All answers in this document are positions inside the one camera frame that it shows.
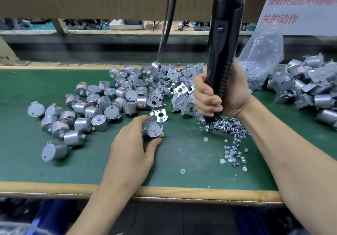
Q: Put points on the green bench mat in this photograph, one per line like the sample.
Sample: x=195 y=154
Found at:
x=21 y=171

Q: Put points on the pile of metal brackets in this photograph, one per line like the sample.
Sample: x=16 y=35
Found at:
x=168 y=82

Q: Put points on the dark blue crate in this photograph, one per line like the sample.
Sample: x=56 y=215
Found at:
x=263 y=221

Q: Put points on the small clear plastic bag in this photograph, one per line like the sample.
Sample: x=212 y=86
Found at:
x=260 y=55

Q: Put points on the person's right hand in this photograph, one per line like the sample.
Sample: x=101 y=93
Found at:
x=237 y=92

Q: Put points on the pile of silver motors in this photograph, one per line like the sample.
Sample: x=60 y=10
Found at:
x=79 y=113

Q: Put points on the silver round motor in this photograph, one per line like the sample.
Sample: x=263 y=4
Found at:
x=154 y=131

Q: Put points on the person's left forearm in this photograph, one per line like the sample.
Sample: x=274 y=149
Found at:
x=100 y=214

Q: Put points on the person's left hand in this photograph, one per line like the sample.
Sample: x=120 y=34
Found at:
x=129 y=161

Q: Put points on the white paper sign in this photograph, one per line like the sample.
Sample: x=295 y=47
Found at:
x=305 y=3

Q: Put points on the blue plastic bin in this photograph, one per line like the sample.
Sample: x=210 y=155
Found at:
x=47 y=216

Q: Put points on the black electric screwdriver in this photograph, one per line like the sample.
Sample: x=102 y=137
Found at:
x=224 y=32

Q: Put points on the slanted wooden post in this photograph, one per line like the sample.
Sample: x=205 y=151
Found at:
x=6 y=53

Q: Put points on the person's right forearm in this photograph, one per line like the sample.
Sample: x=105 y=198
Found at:
x=295 y=169

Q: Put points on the pile of assembled motors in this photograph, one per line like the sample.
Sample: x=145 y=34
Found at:
x=305 y=82

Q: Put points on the scatter of small silver screws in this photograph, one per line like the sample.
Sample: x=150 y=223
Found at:
x=231 y=137

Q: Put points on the silver metal bracket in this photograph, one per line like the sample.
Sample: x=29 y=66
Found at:
x=148 y=121

